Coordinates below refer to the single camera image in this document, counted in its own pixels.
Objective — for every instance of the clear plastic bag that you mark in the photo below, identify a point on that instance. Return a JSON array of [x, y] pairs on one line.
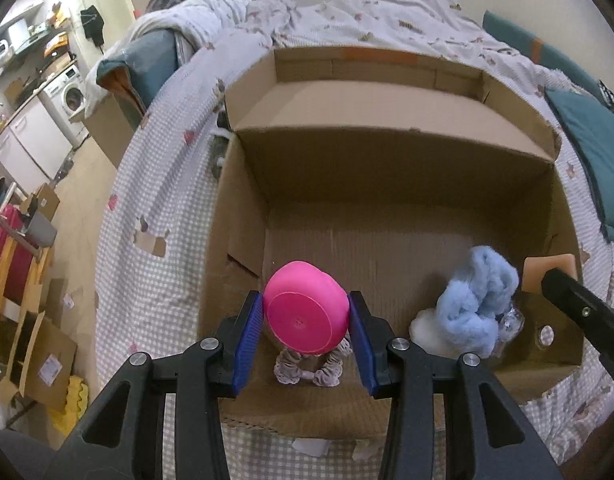
[[512, 321]]

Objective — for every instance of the yellow foam piece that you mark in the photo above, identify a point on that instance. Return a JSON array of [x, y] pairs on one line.
[[72, 402]]

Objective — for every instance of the flat cardboard carton with label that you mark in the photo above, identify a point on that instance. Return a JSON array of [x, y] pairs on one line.
[[44, 360]]

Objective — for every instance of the black and white patterned cloth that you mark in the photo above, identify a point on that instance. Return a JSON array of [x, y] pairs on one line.
[[608, 96]]

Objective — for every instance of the beige foam sponge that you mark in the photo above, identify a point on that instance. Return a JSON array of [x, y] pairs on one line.
[[537, 267]]

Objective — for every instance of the white kitchen cabinet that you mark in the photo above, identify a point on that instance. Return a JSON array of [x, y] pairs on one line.
[[29, 142]]

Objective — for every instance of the red fabric panel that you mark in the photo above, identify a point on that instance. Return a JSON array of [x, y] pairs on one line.
[[9, 252]]

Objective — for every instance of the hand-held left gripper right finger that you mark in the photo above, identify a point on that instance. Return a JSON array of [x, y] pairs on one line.
[[362, 345]]

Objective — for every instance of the black hanging bag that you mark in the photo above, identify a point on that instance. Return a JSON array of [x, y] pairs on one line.
[[92, 22]]

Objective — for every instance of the teal pillow with orange stripe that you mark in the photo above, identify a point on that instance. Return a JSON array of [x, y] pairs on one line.
[[507, 30]]

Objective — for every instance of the brown cardboard box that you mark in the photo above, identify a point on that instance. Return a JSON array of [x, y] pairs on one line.
[[387, 170]]

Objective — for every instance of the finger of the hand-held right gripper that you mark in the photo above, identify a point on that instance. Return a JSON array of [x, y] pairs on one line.
[[582, 310]]

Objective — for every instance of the grey bin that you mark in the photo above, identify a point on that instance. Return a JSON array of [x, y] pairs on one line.
[[39, 227]]

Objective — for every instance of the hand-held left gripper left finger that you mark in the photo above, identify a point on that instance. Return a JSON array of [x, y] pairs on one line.
[[247, 342]]

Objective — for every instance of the checked printed duvet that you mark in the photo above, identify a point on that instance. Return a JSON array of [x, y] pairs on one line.
[[157, 185]]

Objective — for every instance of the pink silicone bowl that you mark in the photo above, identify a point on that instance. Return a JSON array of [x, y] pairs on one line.
[[307, 310]]

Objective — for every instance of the pale pink scrunchie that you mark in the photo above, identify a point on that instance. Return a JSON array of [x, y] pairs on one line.
[[307, 371]]

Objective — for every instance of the plain teal pillow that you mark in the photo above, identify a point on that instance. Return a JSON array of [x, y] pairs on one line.
[[597, 150]]

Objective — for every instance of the beige bedside box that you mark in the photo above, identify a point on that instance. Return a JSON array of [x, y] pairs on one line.
[[112, 132]]

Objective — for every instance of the light blue fluffy cloth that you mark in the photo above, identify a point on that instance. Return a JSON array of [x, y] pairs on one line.
[[472, 305]]

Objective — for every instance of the white fluffy scrunchie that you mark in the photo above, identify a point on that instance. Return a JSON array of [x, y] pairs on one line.
[[427, 329]]

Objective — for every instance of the white washing machine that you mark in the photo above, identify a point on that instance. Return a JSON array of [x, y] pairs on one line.
[[69, 97]]

